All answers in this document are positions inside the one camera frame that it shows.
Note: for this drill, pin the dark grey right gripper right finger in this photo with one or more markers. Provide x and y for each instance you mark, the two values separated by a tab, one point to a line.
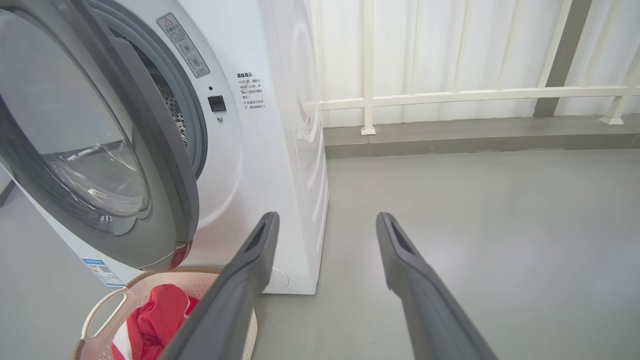
430	315

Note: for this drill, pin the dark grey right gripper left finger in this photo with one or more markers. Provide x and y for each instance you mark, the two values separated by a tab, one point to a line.
230	310

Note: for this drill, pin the red and white garment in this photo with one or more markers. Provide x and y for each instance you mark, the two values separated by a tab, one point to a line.
160	310

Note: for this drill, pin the round black glass washer door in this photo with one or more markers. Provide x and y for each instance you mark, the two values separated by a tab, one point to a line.
165	175

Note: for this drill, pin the cream laundry basket brown rim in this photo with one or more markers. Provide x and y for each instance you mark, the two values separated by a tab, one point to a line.
105	310

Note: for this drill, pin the white washing machine body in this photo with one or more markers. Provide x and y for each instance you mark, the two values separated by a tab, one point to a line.
280	150

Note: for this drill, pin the black door latch socket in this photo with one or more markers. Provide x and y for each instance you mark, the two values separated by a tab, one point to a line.
217	103

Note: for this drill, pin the stainless steel washing machine drum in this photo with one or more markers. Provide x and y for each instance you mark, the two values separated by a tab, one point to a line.
172	107

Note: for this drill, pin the round white filter cover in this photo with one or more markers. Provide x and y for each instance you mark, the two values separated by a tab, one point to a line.
280	280

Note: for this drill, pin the blue energy label sticker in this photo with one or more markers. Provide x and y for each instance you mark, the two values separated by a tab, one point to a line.
104	272

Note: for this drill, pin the white metal railing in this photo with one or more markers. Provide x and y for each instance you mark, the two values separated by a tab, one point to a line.
450	95

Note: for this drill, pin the grey warning sticker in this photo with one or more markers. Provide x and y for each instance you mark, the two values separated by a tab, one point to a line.
182	45

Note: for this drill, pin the grey pillar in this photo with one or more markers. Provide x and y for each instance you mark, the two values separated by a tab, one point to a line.
565	60

